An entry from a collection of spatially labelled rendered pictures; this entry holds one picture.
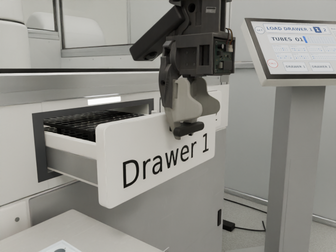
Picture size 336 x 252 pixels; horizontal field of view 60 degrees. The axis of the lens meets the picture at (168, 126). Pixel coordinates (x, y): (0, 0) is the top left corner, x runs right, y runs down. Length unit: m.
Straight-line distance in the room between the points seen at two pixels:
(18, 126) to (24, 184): 0.09
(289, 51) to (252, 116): 1.06
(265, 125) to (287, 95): 0.91
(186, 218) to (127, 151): 0.54
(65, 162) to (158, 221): 0.39
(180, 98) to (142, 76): 0.24
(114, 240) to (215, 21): 0.33
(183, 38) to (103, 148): 0.18
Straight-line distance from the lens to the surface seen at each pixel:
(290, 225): 1.48
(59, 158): 0.48
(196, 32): 0.43
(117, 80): 0.59
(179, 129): 0.42
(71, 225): 0.50
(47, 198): 0.54
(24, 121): 0.49
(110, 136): 0.37
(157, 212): 0.77
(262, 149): 2.24
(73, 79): 0.53
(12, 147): 0.49
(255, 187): 2.35
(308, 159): 1.41
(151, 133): 0.43
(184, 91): 0.42
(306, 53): 1.28
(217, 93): 0.91
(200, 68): 0.39
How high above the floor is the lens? 1.00
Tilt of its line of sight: 11 degrees down
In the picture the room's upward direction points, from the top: straight up
